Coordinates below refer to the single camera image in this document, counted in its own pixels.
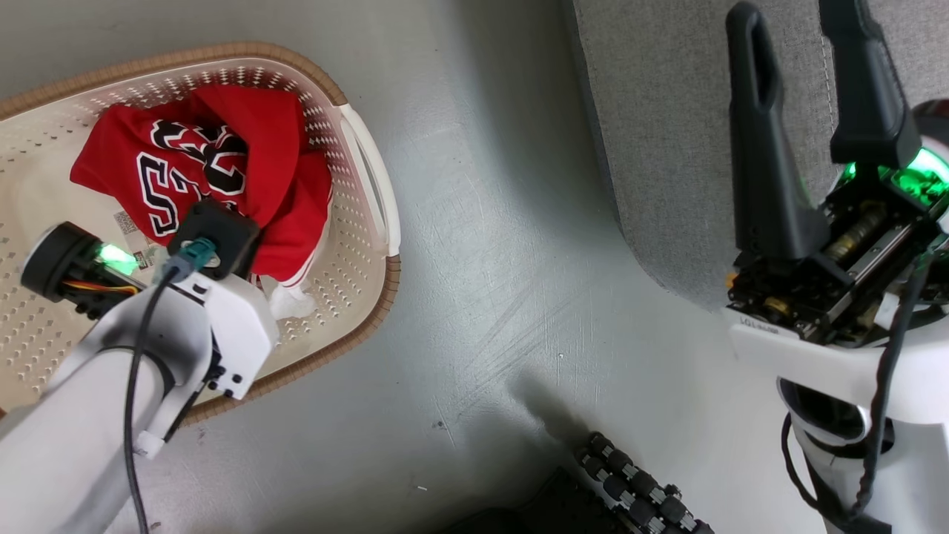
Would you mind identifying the teal left cable connector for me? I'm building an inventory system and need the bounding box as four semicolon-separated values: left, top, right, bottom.
161;237;218;287

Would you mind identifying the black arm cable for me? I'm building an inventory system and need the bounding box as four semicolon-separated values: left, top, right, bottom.
781;252;936;529
122;266;183;534

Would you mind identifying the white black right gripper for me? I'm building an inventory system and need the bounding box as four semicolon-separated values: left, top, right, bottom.
723;1;949;423

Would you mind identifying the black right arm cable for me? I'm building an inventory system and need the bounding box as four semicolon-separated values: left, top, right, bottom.
781;252;936;529

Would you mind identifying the white cloth piece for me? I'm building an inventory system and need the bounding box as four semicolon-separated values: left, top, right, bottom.
265;276;320;321

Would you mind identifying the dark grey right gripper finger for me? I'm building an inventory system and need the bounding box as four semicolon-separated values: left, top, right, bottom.
819;0;922;169

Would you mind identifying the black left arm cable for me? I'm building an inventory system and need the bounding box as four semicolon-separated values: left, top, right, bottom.
122;266;183;534

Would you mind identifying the white perforated laundry basket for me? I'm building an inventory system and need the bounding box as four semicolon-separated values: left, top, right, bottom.
0;42;402;428

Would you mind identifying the red basketball jersey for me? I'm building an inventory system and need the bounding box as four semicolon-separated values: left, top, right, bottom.
70;85;334;289

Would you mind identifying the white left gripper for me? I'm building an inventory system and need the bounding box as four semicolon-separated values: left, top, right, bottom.
21;221;280;402

